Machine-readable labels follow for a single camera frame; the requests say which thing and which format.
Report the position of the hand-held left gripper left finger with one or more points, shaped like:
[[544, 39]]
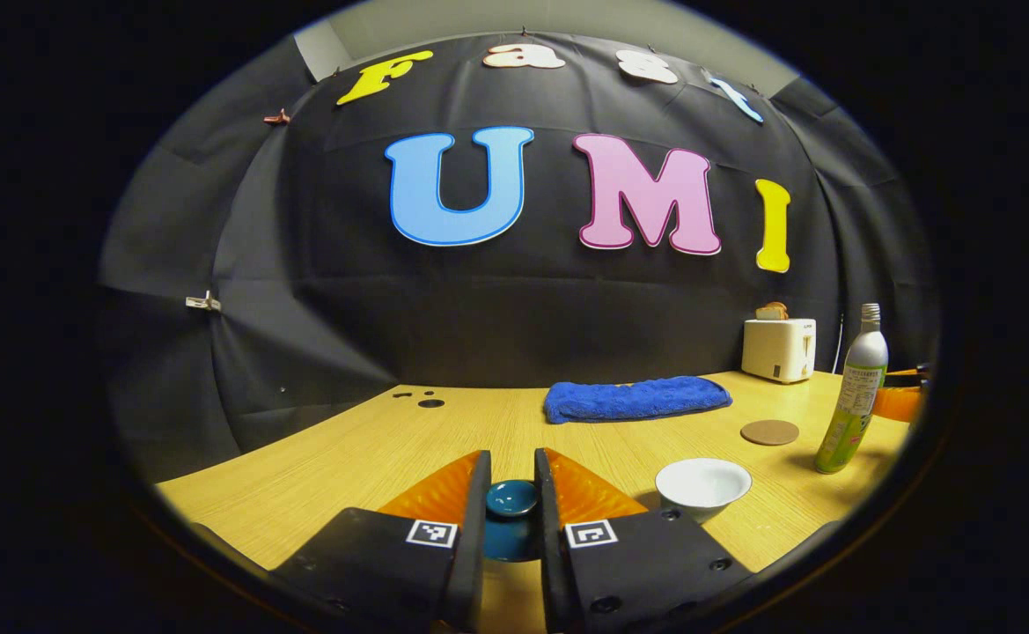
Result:
[[470, 546]]

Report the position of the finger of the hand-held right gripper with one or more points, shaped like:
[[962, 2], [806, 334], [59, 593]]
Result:
[[900, 403], [906, 379]]

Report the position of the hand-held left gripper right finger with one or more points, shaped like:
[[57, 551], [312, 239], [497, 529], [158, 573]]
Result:
[[554, 546]]

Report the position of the silver green water bottle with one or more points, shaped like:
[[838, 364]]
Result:
[[857, 387]]

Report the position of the teal teacup lid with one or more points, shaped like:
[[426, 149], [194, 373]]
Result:
[[511, 497]]

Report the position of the round brown coaster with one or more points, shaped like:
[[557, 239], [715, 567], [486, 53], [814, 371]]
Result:
[[769, 432]]

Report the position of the teal and white teacup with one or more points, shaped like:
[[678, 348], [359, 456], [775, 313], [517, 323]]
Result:
[[703, 484]]

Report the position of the white toaster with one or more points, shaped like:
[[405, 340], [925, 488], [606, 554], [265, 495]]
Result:
[[778, 350]]

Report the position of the bread slice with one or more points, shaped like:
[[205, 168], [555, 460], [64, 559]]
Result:
[[772, 311]]

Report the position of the blue towel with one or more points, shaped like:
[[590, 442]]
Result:
[[637, 399]]

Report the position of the white clip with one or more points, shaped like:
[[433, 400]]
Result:
[[203, 303]]

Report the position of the red clip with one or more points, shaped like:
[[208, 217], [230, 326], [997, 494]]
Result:
[[277, 117]]

